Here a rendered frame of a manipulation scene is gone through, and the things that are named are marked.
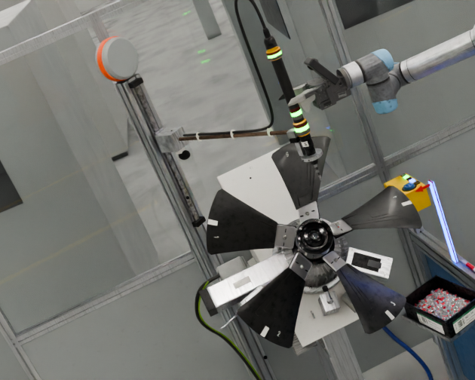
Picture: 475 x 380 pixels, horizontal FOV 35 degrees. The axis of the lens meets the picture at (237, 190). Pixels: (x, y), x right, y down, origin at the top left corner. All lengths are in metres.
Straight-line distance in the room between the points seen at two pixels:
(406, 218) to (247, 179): 0.62
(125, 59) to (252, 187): 0.65
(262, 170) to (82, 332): 1.05
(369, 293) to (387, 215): 0.27
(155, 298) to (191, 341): 0.27
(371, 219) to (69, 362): 1.48
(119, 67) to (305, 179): 0.78
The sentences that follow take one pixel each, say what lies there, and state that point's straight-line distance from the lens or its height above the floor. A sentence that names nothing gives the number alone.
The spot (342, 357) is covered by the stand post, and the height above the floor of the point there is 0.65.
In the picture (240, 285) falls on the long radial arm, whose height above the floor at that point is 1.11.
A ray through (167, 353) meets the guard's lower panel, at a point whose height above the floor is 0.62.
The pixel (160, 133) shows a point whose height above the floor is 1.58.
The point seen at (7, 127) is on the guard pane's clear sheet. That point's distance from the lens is 2.95.
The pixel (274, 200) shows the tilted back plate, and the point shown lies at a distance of 2.74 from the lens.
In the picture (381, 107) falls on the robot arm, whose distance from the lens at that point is 2.41.
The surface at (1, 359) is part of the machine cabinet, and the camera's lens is 4.66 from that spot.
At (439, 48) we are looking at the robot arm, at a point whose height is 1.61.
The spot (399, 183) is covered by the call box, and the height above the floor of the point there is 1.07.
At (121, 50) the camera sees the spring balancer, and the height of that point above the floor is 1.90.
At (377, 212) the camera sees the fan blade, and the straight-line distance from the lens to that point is 2.51.
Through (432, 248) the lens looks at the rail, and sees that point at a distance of 2.87.
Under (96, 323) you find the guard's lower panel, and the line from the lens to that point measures 3.23.
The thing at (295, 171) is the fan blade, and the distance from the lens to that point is 2.55.
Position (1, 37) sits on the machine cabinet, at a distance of 3.98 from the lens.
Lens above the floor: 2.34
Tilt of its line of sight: 22 degrees down
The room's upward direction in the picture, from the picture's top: 23 degrees counter-clockwise
